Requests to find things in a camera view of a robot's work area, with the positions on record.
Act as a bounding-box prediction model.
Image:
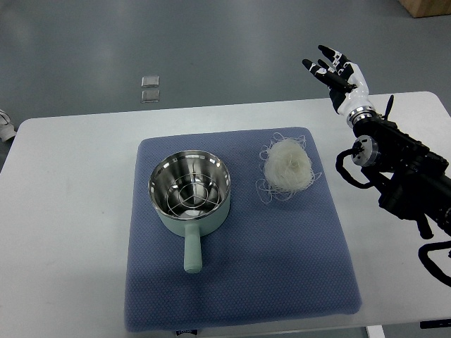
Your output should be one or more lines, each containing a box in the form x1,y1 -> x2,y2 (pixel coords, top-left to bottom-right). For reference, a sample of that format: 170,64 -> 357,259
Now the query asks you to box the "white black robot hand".
302,45 -> 373,116

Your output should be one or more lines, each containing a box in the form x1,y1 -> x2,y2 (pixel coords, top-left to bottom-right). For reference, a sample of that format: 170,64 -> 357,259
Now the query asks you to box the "white vermicelli nest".
255,132 -> 322,204

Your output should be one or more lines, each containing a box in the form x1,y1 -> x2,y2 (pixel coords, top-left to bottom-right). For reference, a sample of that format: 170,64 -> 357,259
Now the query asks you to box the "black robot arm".
335,106 -> 450,239

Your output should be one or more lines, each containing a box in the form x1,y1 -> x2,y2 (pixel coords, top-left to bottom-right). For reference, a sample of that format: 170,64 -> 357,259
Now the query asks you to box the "mint green steel pot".
148,150 -> 231,274

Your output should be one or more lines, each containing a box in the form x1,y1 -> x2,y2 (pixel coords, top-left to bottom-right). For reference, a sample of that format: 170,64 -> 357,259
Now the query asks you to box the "brown cardboard box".
399,0 -> 450,18

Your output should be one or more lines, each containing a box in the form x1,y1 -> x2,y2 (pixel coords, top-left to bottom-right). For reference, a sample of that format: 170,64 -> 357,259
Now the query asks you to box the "blue woven mat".
125,127 -> 362,332

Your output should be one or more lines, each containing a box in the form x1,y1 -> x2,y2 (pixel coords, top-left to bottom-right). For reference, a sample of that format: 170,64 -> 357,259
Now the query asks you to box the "upper metal floor plate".
141,75 -> 160,88

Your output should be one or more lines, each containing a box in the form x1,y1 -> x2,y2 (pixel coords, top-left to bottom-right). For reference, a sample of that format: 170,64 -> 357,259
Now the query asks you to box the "dark label under table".
175,330 -> 198,336

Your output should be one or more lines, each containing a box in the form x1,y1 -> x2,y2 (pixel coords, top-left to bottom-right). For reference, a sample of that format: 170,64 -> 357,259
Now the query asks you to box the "white object at left edge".
0,110 -> 17,142

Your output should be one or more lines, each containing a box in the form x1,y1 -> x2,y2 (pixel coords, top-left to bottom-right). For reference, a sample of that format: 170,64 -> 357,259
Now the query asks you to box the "black cable loop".
418,241 -> 451,294

